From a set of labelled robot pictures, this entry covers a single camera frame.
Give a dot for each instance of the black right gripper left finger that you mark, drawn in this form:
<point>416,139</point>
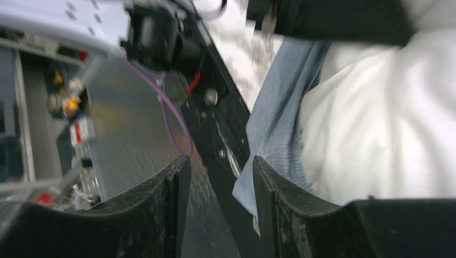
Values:
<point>147,220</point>

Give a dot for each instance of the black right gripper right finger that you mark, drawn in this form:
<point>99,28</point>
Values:
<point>295,223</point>

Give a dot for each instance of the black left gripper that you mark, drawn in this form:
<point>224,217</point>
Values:
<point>380,22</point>

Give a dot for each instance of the blue pillowcase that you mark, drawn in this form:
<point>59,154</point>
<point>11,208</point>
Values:
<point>273,131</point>

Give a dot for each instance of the white pillow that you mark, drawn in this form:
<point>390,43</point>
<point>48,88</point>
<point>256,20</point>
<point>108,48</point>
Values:
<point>381,121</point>

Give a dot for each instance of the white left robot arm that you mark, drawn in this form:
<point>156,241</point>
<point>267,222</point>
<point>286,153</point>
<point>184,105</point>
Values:
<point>159,34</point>

